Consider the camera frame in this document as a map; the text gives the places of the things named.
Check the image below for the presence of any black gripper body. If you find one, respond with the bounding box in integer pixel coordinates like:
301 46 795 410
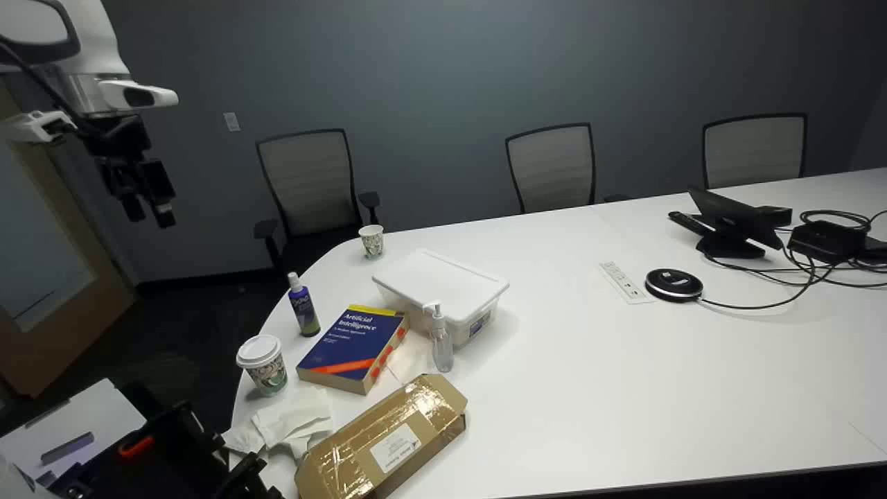
80 113 177 203

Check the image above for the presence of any blue book orange stripe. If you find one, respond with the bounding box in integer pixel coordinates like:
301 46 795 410
294 303 411 397

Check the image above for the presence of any wooden door glass panel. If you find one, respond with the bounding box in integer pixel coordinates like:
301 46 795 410
0 87 140 398

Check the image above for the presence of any mesh back office chair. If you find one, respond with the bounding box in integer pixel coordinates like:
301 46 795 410
698 112 811 192
252 124 382 271
501 118 600 217

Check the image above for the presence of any blue bottle white cap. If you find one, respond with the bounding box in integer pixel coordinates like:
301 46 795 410
287 270 325 337

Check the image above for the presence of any patterned paper coffee cup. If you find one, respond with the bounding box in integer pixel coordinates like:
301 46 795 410
233 332 292 394

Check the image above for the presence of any small white paper cup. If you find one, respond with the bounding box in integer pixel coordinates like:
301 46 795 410
356 222 389 260

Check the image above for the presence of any white board sheet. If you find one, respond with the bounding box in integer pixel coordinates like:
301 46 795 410
0 375 149 487

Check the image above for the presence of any grey metal bar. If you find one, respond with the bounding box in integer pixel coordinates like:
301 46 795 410
37 430 97 469

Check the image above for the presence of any small clear spray bottle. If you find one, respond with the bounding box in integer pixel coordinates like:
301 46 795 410
431 303 457 375

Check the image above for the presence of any round black speaker puck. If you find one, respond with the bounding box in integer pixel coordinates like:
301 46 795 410
644 263 708 306

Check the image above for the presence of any black conference phone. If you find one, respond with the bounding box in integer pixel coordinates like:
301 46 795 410
666 185 795 260

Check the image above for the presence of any black power adapter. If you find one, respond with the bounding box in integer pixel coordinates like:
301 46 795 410
788 220 870 263

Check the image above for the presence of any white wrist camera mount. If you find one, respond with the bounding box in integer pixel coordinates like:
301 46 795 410
0 107 77 146

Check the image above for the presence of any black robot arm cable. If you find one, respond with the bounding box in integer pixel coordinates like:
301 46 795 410
0 35 80 118

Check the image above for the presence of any black cable bundle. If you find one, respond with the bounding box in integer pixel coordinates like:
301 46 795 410
691 204 887 314

